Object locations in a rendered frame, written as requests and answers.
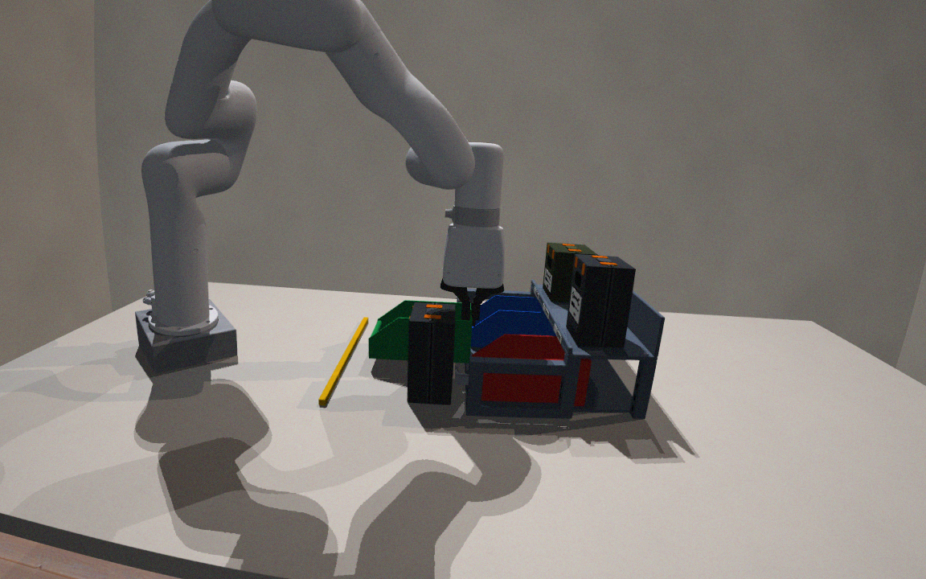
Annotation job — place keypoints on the dark blue metal shelf rack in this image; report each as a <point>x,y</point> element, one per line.
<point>642,342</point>

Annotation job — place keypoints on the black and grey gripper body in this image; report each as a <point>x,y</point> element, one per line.
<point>474,257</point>

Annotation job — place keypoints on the dark grey case with orange latches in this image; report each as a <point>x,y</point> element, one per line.
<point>600,300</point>

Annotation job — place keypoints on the yellow bar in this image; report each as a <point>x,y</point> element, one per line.
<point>342,363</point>

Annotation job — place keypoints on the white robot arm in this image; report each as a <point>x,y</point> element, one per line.
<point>201,106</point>

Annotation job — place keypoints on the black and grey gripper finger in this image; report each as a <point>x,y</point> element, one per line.
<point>461,293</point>
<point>480,296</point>

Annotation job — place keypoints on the blue open bin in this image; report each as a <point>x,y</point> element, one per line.
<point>509,315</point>

